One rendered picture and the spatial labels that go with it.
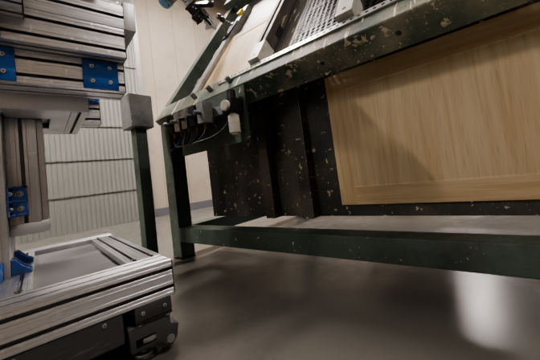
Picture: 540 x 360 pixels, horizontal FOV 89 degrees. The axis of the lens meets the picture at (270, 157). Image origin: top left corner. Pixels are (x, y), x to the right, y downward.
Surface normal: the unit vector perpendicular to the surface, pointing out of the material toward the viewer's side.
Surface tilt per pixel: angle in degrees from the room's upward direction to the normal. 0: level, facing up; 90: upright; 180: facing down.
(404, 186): 90
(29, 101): 90
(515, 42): 90
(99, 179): 90
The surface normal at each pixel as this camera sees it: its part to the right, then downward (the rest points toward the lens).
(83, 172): 0.64, -0.13
